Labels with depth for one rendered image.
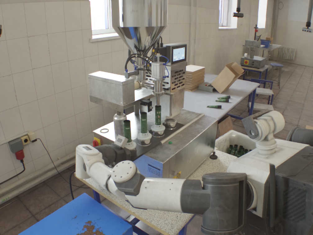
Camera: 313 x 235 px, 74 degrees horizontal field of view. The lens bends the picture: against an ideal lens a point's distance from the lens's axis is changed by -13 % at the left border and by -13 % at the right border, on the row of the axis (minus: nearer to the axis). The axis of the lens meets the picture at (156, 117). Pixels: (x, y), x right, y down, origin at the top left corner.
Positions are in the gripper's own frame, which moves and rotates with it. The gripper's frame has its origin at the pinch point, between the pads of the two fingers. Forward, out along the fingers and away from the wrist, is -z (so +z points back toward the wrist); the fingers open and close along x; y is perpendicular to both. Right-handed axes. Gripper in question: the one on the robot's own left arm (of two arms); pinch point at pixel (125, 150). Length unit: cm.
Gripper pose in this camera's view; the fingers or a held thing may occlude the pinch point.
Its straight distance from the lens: 106.6
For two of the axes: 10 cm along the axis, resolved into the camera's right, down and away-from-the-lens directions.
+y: 1.6, -9.6, -2.1
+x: 7.9, 2.5, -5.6
